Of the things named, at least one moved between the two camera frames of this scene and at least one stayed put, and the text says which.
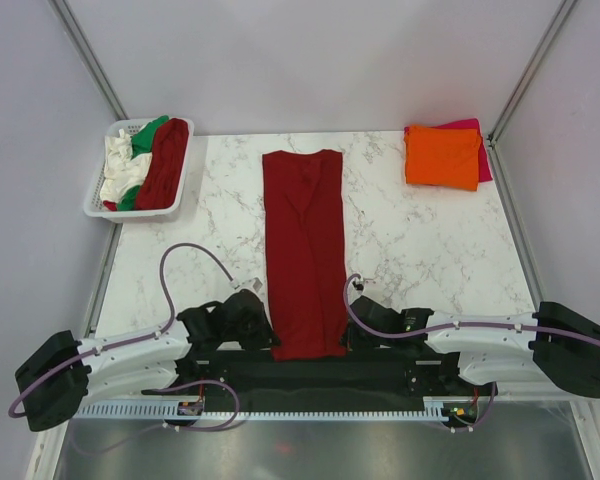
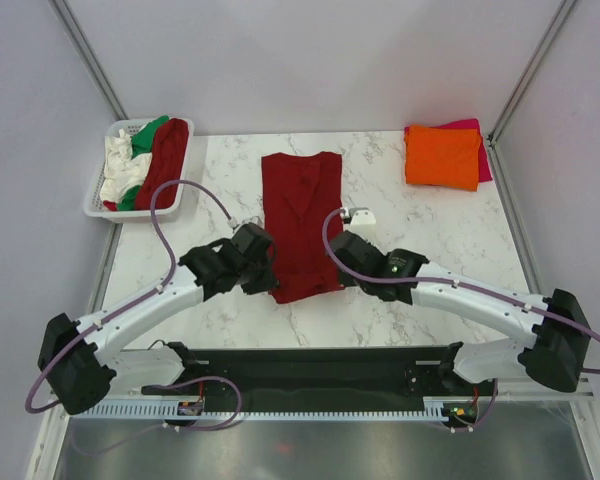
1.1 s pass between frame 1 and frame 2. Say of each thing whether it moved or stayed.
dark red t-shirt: moved
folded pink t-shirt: stayed
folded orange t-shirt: stayed
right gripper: moved
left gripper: moved
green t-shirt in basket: stayed
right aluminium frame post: stayed
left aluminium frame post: stayed
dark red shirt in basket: stayed
